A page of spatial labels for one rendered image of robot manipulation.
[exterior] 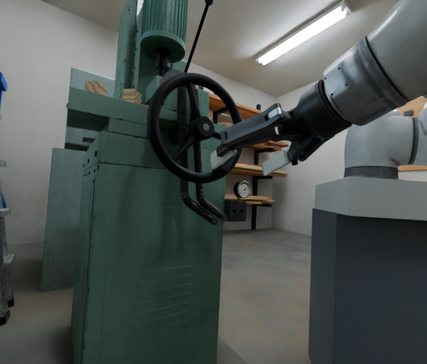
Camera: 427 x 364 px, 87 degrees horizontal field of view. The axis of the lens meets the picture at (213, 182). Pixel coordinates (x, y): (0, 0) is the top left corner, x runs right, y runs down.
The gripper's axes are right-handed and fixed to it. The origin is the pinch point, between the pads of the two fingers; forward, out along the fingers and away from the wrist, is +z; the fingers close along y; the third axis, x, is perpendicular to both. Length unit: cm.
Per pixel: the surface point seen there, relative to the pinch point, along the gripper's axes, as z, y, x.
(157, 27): 23, 6, -65
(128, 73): 49, 10, -66
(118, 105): 26.1, 18.3, -28.7
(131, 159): 31.4, 13.8, -14.4
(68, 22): 198, 40, -272
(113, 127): 28.5, 19.4, -22.3
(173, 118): 18.4, 5.2, -22.2
